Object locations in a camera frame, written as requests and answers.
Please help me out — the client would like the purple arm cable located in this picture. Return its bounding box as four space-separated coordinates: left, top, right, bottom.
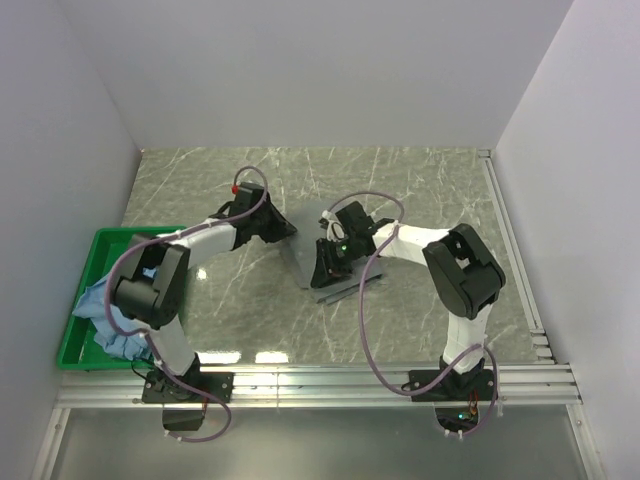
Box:
324 192 500 443
103 166 269 443

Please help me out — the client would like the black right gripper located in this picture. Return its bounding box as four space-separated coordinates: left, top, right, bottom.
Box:
311 235 362 288

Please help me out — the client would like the aluminium mounting rail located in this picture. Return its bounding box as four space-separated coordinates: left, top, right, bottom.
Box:
54 364 582 409

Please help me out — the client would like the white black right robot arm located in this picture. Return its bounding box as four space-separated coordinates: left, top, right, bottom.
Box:
310 201 506 400

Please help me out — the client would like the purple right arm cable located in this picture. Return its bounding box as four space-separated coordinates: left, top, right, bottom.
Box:
324 192 500 443

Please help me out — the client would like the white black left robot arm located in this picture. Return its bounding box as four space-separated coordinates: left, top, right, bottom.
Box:
104 182 296 402

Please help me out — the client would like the green plastic bin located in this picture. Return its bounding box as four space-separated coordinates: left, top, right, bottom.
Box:
57 226 177 372

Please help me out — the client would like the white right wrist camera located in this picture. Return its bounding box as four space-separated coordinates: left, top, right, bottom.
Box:
319 210 346 242

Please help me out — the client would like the blue long sleeve shirt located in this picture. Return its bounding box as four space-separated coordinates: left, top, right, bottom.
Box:
72 275 151 361

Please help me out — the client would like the aluminium side rail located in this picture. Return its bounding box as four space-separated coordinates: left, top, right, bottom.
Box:
477 149 557 364

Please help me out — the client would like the grey long sleeve shirt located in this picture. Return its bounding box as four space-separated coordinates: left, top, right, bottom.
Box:
280 201 383 304

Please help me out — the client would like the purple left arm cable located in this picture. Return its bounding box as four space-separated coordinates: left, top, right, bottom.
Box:
103 166 269 443

